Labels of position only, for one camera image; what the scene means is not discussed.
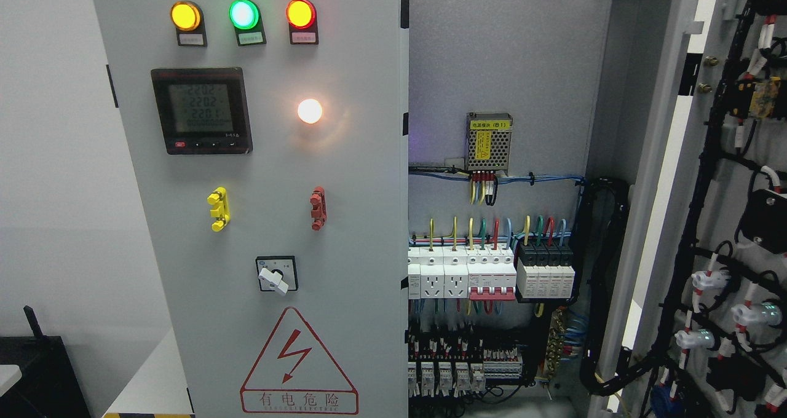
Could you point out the red handle four-pole breaker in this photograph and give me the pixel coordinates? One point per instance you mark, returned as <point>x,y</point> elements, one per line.
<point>491,275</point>

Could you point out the lower relay terminal row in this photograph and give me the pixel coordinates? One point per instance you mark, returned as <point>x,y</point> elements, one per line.
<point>452,364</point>

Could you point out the white rotary selector switch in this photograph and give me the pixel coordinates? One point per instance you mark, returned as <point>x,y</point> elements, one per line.
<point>277,274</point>

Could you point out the yellow indicator light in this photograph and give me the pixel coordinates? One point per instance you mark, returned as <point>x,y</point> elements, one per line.
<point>188,20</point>

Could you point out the grey cabinet door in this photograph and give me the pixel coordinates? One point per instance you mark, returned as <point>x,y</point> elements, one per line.
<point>687,300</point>
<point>349,271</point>

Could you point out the black digital power meter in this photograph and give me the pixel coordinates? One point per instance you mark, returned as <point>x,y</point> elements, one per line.
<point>203,111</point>

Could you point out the black box lower left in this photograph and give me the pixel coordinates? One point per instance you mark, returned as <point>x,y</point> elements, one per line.
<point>48,387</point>

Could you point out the white glowing indicator lamp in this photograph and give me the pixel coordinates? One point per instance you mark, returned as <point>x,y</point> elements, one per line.
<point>310,111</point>

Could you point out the green indicator light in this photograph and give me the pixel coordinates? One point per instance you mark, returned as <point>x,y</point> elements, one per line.
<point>247,23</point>

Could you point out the red electric hazard warning sticker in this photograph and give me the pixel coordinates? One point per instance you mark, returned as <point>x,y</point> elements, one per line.
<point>296,374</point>

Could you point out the black white surge protector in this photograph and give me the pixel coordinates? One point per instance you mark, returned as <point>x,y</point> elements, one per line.
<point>544,273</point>

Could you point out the metal mesh power supply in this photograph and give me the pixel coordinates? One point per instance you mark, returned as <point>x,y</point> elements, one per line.
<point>489,137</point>

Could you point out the red indicator light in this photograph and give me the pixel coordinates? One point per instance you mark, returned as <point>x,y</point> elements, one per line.
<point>302,21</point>

